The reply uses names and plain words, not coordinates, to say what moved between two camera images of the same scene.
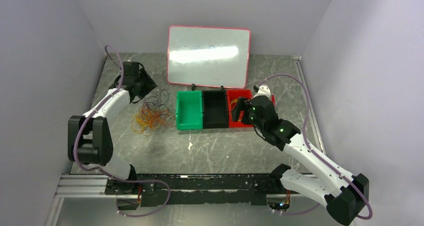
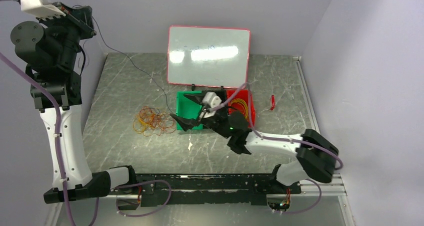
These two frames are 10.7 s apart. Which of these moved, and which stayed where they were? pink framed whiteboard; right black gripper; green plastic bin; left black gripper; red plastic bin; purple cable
Moved: right black gripper; left black gripper; purple cable
Stayed: red plastic bin; green plastic bin; pink framed whiteboard
